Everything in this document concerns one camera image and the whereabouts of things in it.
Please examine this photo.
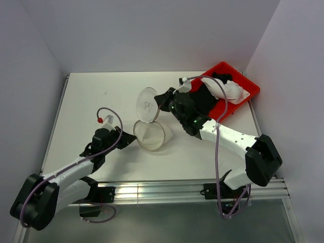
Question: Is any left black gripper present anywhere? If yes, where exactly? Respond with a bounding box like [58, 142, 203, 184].
[102, 126, 136, 155]

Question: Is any white bra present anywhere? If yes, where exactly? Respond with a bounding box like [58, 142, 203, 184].
[200, 77, 250, 105]

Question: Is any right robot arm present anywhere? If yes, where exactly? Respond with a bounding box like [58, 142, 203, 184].
[154, 88, 282, 197]

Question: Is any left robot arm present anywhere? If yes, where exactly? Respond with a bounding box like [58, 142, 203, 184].
[10, 127, 137, 230]

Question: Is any black garment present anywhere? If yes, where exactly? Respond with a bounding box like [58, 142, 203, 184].
[189, 72, 233, 115]

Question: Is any red plastic tray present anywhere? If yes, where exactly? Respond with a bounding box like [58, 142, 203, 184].
[190, 62, 260, 121]

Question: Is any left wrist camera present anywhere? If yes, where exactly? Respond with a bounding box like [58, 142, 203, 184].
[97, 115, 114, 131]

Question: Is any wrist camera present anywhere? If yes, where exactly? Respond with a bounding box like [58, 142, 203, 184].
[178, 77, 192, 93]
[97, 115, 114, 131]

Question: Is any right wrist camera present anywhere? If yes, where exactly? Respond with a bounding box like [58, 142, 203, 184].
[178, 77, 192, 93]

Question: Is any aluminium rail frame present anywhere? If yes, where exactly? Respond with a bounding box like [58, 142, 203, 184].
[14, 72, 305, 242]

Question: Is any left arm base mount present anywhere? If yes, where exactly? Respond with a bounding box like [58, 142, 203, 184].
[78, 177, 117, 224]

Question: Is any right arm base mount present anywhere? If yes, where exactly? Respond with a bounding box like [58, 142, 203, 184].
[200, 170, 251, 219]

